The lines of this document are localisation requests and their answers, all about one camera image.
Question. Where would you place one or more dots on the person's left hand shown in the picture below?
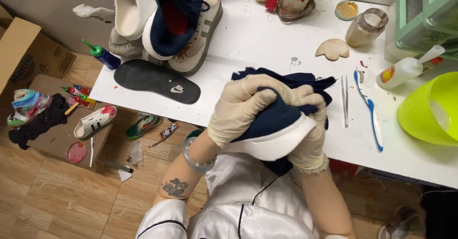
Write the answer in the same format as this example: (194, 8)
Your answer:
(232, 106)

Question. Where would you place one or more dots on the person's right hand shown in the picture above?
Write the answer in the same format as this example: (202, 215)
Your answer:
(315, 142)

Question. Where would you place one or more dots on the person's right fingers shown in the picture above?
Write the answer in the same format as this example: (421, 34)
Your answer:
(316, 106)

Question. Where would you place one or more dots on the person's left fingers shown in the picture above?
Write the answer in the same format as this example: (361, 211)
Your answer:
(275, 86)

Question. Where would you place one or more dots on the navy sneaker with white sole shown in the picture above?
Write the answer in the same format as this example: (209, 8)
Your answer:
(275, 131)

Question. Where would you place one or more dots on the metal tweezers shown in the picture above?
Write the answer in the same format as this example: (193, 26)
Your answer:
(345, 101)

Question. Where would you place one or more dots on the blue and white toothbrush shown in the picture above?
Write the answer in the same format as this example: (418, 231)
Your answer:
(370, 110)

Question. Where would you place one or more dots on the beige heel pad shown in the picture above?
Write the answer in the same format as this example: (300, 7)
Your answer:
(332, 49)

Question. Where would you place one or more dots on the red box under table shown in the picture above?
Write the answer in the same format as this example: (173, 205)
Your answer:
(341, 169)

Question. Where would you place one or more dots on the glass jar with powder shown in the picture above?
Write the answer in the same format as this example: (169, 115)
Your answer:
(363, 29)

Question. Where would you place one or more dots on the white squeeze bottle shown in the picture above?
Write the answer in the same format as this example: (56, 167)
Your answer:
(400, 72)

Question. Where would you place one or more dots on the green round container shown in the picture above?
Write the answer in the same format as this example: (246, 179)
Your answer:
(193, 134)

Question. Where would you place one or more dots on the round lid with gold paint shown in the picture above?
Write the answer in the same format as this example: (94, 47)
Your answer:
(346, 10)

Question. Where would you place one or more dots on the lime green plastic bowl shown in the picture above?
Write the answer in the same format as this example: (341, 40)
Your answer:
(418, 110)

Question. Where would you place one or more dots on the pale jade bangle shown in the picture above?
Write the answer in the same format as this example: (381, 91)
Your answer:
(195, 162)

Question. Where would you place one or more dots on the crumpled glue tube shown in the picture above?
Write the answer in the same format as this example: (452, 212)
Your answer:
(165, 134)

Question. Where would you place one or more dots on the navy knit sneaker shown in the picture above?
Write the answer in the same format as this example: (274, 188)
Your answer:
(175, 20)

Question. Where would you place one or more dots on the small bottle with orange cap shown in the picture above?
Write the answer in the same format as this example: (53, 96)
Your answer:
(431, 65)

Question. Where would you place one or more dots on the black shoe insole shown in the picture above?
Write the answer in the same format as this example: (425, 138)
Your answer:
(154, 79)

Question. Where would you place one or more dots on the white satin garment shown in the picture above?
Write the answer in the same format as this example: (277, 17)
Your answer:
(243, 210)

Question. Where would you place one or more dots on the green plastic drawer organiser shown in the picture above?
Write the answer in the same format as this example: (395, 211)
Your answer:
(422, 20)

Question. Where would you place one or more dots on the green painted shoe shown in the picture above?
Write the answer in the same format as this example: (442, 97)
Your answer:
(143, 126)

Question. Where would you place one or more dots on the grey shoe on floor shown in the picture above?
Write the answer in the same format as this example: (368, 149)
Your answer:
(400, 224)

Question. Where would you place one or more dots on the clear plastic wrap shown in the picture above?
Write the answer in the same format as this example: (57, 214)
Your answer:
(136, 155)

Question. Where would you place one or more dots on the worn grey-white sneaker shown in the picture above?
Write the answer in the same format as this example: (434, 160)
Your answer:
(121, 45)

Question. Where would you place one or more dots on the white leather shoe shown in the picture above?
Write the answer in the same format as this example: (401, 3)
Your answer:
(130, 13)

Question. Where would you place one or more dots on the black bag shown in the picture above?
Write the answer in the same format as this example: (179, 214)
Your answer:
(442, 214)

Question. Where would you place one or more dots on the blue bottle with green cap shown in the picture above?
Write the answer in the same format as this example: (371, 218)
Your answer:
(105, 57)

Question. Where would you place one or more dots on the white paper scrap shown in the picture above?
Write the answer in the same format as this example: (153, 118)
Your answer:
(124, 175)

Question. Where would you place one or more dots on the white child's sneaker red stain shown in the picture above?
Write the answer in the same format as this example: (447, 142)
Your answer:
(95, 121)

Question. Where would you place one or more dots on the red paint bottle blue cap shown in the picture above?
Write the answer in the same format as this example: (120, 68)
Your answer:
(83, 89)

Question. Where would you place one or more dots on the white craft knife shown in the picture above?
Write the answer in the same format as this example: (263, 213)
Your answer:
(92, 151)

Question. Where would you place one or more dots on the red paint bottle wooden stick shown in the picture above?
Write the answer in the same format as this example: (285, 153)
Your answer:
(80, 101)

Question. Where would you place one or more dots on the white insole piece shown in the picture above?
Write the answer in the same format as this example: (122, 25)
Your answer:
(93, 12)

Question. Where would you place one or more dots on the red paint bottle green cap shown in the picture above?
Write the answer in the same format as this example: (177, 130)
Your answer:
(69, 90)

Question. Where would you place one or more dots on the pink round dish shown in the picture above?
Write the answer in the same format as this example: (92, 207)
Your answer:
(76, 152)

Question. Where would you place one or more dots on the flat cardboard carton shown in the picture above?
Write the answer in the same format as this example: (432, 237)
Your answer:
(64, 135)

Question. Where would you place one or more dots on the black cloth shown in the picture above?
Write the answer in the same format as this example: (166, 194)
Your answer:
(39, 124)

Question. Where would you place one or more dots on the multicolour painted child's shoe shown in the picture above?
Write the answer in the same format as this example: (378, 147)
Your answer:
(28, 106)

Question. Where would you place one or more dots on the brown cardboard box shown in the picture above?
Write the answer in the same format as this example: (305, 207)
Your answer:
(25, 56)

